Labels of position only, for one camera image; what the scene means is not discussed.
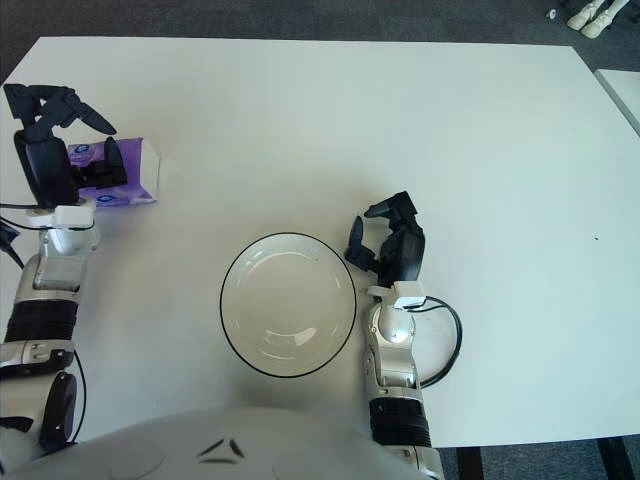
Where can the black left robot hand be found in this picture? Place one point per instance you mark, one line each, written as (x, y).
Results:
(45, 170)

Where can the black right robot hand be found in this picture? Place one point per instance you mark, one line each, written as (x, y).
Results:
(407, 250)

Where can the purple tissue paper pack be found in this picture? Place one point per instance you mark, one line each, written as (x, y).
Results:
(137, 170)

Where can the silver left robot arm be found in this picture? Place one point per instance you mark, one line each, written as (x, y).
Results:
(55, 270)

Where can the white plate with black rim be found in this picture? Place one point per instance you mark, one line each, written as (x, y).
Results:
(287, 300)

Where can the black table leg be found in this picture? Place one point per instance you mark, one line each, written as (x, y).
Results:
(469, 465)
(617, 460)

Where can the white side table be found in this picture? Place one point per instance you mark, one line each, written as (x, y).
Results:
(622, 92)

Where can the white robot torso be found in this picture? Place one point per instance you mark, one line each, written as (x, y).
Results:
(150, 450)

